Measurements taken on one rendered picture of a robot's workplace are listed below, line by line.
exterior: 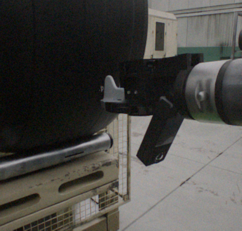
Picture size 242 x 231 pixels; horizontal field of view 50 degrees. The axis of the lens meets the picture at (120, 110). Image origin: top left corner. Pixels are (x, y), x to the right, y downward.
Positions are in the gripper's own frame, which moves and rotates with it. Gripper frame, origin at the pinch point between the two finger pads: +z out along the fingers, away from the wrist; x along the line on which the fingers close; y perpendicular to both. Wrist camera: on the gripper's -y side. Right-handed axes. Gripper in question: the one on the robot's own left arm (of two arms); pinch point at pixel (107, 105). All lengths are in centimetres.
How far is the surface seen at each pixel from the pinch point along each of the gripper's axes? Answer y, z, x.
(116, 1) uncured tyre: 17.5, -4.9, 0.0
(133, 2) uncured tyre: 17.7, -4.9, -3.9
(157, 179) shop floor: -89, 118, -135
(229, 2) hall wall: 275, 502, -1021
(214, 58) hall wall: 60, 571, -1006
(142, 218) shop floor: -93, 87, -85
